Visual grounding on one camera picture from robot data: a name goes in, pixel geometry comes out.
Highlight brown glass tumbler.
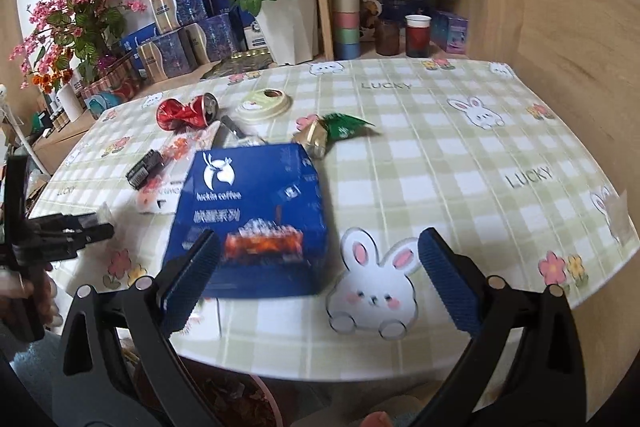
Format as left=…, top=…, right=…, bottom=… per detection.
left=375, top=19, right=401, bottom=56

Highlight black plastic spoon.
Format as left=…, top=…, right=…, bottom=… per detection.
left=219, top=114, right=268, bottom=146

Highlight small purple box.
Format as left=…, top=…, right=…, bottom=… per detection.
left=432, top=10, right=469, bottom=54

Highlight stack of coloured paper cups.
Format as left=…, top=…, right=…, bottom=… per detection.
left=332, top=0, right=362, bottom=60

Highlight blue coffee box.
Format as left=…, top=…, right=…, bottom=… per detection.
left=161, top=144, right=330, bottom=298

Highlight pink trash bin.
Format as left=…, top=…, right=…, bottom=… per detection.
left=170, top=359, right=282, bottom=427

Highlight person's left hand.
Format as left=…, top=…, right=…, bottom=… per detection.
left=42, top=273, right=64, bottom=329

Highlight green checked rabbit tablecloth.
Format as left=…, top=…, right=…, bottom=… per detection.
left=27, top=57, right=640, bottom=380

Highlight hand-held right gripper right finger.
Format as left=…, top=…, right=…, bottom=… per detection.
left=417, top=227, right=588, bottom=427

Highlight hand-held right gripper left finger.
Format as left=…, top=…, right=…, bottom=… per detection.
left=52, top=229, right=223, bottom=427

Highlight gold foil wrapper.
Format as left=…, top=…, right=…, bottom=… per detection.
left=292, top=117, right=331, bottom=158

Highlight white and blue small box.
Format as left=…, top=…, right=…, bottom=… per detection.
left=244, top=14, right=268, bottom=52

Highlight small black packet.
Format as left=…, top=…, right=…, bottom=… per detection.
left=126, top=149, right=166, bottom=188

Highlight blue and gold gift box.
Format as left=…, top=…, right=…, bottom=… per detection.
left=184, top=13, right=242, bottom=64
left=148, top=0, right=212, bottom=32
left=136, top=31, right=198, bottom=84

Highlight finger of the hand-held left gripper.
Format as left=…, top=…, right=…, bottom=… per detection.
left=32, top=223, right=115, bottom=260
left=30, top=212, right=103, bottom=230

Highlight white printed packet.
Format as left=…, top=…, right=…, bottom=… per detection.
left=137, top=177, right=186, bottom=214

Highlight orange flowers in white vase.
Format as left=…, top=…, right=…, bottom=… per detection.
left=30, top=52, right=83, bottom=122

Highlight crushed red can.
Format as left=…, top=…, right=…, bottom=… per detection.
left=156, top=93, right=219, bottom=131

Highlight flat blue carton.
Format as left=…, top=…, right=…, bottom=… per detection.
left=120, top=23, right=158, bottom=52

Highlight beige cup lid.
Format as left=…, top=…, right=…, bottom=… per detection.
left=235, top=88, right=292, bottom=124

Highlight cup of dark red drink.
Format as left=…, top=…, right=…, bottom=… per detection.
left=404, top=14, right=432, bottom=58

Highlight white snack packet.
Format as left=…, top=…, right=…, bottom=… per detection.
left=160, top=129, right=221, bottom=180

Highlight striped planter basket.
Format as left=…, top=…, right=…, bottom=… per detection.
left=80, top=54, right=143, bottom=100

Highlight green snack wrapper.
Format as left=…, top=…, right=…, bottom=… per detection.
left=320, top=113, right=376, bottom=140

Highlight teal patterned dish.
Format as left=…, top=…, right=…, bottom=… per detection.
left=85, top=88, right=136, bottom=114

